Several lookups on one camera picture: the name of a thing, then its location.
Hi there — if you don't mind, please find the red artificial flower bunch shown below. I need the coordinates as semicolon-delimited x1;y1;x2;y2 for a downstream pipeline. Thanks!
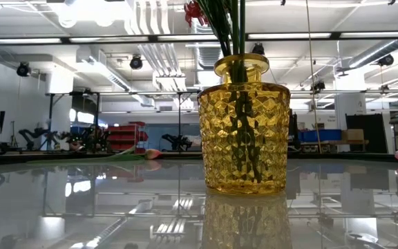
184;0;265;185

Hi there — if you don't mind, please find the yellow textured glass vase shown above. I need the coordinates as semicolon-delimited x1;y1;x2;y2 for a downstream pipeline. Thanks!
197;53;292;195

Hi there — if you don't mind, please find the red storage bin shelf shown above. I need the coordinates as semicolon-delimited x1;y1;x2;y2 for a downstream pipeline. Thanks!
106;120;149;154

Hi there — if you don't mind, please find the white LED light strip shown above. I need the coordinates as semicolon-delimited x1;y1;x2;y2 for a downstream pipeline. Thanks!
157;34;218;42
247;33;332;39
69;36;150;43
0;37;62;44
340;31;398;38

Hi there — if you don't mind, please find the blue storage bin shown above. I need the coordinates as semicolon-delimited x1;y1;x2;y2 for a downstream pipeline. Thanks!
298;129;343;143

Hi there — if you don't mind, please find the wooden background bench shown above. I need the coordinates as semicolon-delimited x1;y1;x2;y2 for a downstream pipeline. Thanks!
297;139;370;154

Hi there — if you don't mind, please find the brown cardboard box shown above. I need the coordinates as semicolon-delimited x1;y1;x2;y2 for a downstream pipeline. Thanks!
341;129;365;142

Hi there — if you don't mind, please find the black background cabinet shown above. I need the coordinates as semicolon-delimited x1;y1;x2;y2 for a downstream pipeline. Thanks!
344;113;389;154

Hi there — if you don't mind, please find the silver ribbed ventilation duct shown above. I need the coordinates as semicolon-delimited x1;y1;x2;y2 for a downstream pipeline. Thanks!
192;17;226;69

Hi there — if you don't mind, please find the black background station frame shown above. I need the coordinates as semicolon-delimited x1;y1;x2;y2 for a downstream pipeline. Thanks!
45;89;202;153

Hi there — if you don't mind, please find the black overhead frame bar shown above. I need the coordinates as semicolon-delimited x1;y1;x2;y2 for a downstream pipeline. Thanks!
0;31;398;45

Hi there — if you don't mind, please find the thin tan hanging cord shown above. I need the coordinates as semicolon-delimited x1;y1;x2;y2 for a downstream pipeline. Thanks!
305;0;323;155

